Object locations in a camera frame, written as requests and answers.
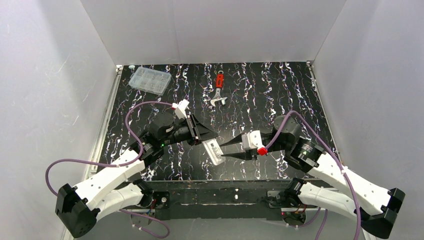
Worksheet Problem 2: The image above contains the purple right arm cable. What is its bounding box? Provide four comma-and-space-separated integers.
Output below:
263, 110, 362, 240

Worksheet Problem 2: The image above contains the red handled adjustable wrench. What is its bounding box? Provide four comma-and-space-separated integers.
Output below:
210, 70, 227, 107

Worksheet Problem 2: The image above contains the clear plastic screw box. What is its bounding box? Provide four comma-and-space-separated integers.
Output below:
128, 66, 172, 96

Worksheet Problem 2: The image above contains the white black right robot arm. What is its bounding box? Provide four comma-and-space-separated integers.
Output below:
228, 115, 405, 239

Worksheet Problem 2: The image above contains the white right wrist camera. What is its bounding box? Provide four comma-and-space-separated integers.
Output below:
242, 130, 268, 158

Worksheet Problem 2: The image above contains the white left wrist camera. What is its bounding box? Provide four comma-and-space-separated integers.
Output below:
171, 99, 190, 119

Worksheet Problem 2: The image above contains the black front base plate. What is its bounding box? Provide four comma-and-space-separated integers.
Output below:
147, 180, 290, 221

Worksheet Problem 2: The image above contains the white remote control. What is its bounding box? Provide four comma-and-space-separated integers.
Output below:
202, 138, 226, 166

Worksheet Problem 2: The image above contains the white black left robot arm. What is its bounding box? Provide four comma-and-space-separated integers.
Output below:
55, 112, 219, 238

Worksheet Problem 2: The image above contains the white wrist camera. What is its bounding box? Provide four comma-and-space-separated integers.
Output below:
242, 130, 268, 158
171, 99, 190, 119

